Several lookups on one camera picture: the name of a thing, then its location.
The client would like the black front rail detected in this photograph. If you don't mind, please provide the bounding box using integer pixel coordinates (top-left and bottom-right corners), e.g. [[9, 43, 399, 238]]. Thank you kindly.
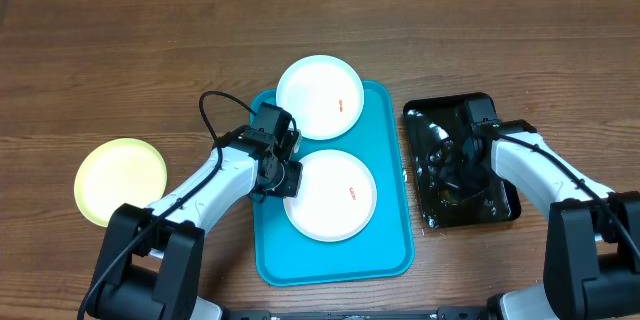
[[222, 306, 497, 320]]

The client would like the black water tray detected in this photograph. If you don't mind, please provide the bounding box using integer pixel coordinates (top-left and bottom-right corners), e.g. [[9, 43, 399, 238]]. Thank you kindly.
[[403, 92, 521, 229]]

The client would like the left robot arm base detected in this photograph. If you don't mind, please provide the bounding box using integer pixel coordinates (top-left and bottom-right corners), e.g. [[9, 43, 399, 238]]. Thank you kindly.
[[79, 204, 225, 320]]

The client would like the yellow green sponge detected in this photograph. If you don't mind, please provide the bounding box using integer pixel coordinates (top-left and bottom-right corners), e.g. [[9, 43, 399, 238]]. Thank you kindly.
[[439, 190, 462, 207]]

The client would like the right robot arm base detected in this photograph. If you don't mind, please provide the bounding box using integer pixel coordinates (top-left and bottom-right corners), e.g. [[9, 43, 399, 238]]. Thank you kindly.
[[487, 190, 640, 320]]

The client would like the yellow plate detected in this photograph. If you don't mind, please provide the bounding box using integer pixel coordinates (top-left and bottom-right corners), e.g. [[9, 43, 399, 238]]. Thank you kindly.
[[74, 138, 167, 227]]

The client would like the teal plastic tray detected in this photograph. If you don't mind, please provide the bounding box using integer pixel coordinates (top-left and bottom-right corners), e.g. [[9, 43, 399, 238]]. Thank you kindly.
[[253, 81, 415, 286]]

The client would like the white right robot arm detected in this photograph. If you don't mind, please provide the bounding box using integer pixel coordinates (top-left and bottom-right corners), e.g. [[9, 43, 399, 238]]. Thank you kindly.
[[427, 120, 614, 217]]

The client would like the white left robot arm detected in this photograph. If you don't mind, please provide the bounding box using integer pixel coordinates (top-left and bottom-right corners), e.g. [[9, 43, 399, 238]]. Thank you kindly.
[[148, 126, 302, 232]]

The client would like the white plate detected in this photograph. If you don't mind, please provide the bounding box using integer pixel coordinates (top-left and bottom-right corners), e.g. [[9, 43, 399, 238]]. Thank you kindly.
[[276, 55, 364, 140]]

